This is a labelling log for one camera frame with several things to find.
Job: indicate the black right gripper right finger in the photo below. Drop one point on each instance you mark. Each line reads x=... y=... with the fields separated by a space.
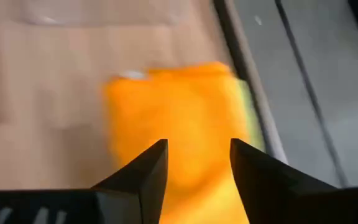
x=275 y=199

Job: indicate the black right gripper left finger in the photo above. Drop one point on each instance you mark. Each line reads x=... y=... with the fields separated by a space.
x=129 y=202

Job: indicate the lime green microfiber towel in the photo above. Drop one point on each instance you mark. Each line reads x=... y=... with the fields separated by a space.
x=253 y=124

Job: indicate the orange microfiber towel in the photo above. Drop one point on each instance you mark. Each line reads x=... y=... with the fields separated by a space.
x=182 y=124

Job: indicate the clear plastic bin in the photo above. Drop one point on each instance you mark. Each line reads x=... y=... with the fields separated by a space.
x=98 y=15

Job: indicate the black aluminium table frame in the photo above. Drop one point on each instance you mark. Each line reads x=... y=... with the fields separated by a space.
x=247 y=62

